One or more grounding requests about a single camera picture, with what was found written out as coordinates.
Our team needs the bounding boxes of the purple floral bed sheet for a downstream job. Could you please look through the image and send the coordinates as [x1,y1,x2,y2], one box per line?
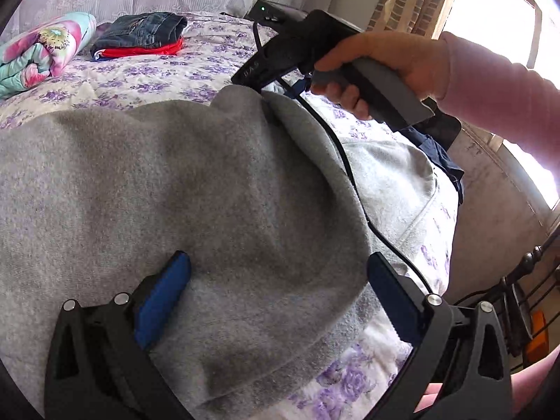
[0,11,460,420]

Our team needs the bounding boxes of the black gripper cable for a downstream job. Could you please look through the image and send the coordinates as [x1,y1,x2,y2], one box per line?
[253,24,432,296]

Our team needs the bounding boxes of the rolled colourful floral blanket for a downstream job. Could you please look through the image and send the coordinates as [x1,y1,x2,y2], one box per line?
[0,12,98,99]

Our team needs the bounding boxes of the grey sweatshirt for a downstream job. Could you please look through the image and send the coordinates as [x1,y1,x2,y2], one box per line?
[0,84,440,419]

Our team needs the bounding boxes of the orange object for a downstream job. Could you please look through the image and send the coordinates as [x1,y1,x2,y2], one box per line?
[524,310,550,365]

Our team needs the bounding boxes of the dark cloth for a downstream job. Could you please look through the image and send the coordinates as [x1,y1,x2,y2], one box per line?
[400,98,465,193]

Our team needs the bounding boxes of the folded blue jeans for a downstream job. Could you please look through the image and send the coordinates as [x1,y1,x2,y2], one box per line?
[94,12,189,51]

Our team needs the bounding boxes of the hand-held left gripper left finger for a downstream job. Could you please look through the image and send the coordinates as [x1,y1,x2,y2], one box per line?
[44,250,193,420]

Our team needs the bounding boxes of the black metal frame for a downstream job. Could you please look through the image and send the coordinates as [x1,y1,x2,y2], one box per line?
[455,234,560,359]

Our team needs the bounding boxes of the person's leg pink trousers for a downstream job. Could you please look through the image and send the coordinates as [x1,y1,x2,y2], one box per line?
[413,350,560,416]

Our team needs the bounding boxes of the person's right forearm pink sleeve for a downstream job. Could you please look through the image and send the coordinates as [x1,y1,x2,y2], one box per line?
[436,30,560,176]

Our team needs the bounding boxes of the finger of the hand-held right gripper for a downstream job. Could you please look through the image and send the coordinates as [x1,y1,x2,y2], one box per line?
[286,78,312,100]

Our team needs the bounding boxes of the window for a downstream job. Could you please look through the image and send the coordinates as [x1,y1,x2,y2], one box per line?
[433,0,560,215]

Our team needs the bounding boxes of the folded red cloth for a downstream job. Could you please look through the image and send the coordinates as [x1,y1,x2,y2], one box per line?
[90,38,184,62]

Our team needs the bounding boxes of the person's right hand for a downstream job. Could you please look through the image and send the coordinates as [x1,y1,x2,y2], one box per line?
[310,30,451,121]

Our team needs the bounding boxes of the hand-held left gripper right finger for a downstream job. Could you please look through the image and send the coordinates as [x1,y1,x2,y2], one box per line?
[366,251,512,420]

